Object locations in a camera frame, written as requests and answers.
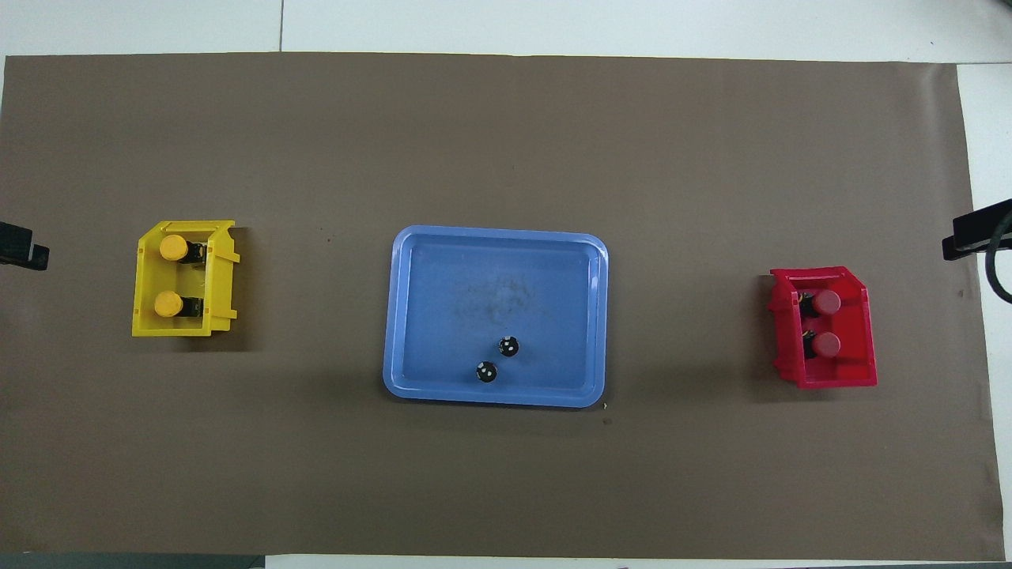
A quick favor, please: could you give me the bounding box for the yellow push button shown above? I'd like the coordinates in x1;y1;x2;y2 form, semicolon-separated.
159;235;209;266
153;290;208;321

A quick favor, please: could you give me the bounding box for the red push button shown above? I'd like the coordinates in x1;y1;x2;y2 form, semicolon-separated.
797;288;842;317
800;330;842;360

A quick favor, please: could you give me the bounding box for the blue plastic tray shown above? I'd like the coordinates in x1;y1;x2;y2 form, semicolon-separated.
383;225;610;409

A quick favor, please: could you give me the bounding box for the yellow plastic storage bin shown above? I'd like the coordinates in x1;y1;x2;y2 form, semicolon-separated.
131;220;241;338

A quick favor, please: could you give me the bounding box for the red plastic storage bin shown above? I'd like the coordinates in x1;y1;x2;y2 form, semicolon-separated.
769;266;878;390

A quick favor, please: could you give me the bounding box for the brown paper table mat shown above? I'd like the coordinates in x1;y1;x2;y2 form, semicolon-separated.
0;52;1006;560

